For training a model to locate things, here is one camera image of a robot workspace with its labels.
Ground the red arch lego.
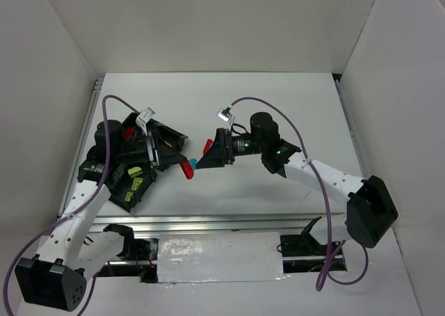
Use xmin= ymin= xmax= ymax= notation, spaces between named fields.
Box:
xmin=203 ymin=139 xmax=213 ymax=155

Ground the red lego with flower print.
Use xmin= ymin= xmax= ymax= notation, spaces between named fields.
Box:
xmin=124 ymin=127 xmax=134 ymax=139

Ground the red curved lego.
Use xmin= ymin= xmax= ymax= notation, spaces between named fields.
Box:
xmin=180 ymin=161 xmax=194 ymax=180

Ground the small teal lego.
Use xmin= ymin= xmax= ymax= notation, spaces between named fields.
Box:
xmin=188 ymin=159 xmax=197 ymax=171

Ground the light green slope lego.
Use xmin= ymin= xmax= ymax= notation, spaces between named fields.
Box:
xmin=127 ymin=166 xmax=143 ymax=177

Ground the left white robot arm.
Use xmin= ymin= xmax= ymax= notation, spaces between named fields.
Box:
xmin=14 ymin=113 xmax=193 ymax=312

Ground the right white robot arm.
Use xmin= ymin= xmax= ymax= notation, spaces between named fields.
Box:
xmin=196 ymin=112 xmax=398 ymax=248

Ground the black four-compartment tray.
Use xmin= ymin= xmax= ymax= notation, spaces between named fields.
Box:
xmin=107 ymin=112 xmax=194 ymax=212

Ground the small green lego piece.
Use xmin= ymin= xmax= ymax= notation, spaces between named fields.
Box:
xmin=124 ymin=192 xmax=133 ymax=202

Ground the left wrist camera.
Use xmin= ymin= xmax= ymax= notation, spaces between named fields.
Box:
xmin=136 ymin=107 xmax=156 ymax=136

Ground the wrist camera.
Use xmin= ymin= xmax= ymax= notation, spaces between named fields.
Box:
xmin=136 ymin=107 xmax=156 ymax=136
xmin=217 ymin=105 xmax=235 ymax=129

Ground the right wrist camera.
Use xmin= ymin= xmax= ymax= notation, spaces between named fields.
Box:
xmin=217 ymin=105 xmax=235 ymax=129

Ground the aluminium rail frame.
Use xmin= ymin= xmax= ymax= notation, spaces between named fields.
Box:
xmin=58 ymin=72 xmax=387 ymax=284

